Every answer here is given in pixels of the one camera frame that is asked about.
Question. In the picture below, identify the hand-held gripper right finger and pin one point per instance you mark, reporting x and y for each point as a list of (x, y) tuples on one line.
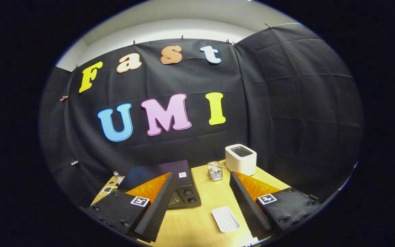
[(245, 202)]

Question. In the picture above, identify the clear glass jar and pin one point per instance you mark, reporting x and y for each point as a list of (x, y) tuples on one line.
[(215, 171)]

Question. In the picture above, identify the white slot toaster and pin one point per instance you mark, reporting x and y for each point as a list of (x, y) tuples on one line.
[(240, 163)]

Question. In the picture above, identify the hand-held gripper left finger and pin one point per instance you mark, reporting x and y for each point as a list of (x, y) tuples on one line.
[(159, 204)]

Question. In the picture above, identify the white divided spice dish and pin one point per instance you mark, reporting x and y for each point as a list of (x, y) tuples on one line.
[(106, 191)]

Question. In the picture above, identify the pink clip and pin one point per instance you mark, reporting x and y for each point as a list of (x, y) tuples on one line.
[(63, 98)]

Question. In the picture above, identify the clear plastic bottle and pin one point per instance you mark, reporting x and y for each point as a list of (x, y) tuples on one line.
[(118, 178)]

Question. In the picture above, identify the white rectangular ridged dish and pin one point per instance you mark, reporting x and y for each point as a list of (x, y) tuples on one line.
[(225, 219)]

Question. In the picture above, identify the black toaster oven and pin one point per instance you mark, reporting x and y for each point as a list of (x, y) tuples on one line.
[(159, 169)]

